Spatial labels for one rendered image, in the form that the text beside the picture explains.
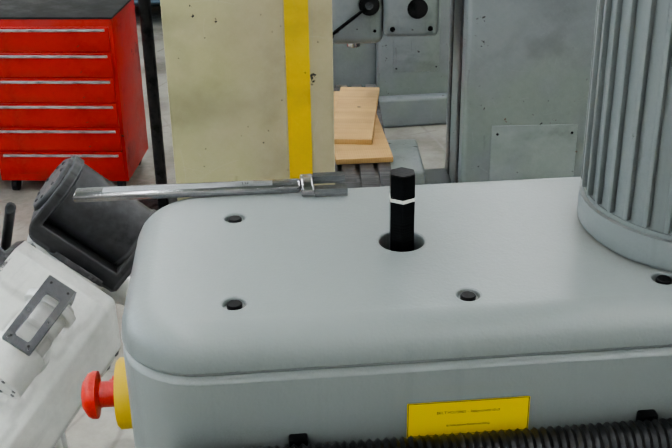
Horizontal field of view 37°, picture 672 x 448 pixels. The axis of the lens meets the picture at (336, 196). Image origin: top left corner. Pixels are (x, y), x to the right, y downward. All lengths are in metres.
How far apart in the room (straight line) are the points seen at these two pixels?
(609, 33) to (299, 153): 1.89
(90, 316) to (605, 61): 0.74
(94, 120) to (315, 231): 4.76
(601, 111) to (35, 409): 0.76
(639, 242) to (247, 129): 1.89
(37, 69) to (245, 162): 3.04
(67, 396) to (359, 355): 0.63
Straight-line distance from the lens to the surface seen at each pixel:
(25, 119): 5.67
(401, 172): 0.79
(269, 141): 2.61
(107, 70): 5.44
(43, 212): 1.32
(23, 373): 1.15
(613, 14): 0.77
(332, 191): 0.89
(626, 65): 0.76
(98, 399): 0.87
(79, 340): 1.27
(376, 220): 0.85
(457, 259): 0.79
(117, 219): 1.33
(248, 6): 2.50
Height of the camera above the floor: 2.26
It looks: 24 degrees down
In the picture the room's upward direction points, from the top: 1 degrees counter-clockwise
